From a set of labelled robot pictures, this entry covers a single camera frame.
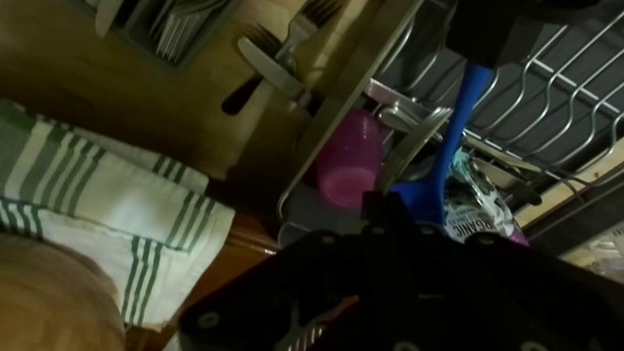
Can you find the purple white wrapped packet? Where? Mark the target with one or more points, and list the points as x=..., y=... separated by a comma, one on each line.
x=472, y=204

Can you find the grey dish rack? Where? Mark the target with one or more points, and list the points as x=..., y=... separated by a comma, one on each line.
x=552, y=106

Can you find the wooden bowl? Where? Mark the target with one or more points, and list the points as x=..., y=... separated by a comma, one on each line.
x=55, y=301

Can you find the silver fork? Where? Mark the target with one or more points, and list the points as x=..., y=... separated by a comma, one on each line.
x=310, y=19

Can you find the green striped white towel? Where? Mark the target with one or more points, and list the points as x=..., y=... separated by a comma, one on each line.
x=139, y=216

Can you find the grey cutlery tray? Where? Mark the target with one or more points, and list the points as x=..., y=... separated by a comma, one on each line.
x=170, y=32

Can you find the pink plastic cup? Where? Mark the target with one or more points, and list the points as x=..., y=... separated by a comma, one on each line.
x=349, y=163

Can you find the black handled knife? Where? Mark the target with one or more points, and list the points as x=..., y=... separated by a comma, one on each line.
x=273, y=64

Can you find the blue plastic spatula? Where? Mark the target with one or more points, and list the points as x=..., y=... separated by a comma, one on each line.
x=425, y=198

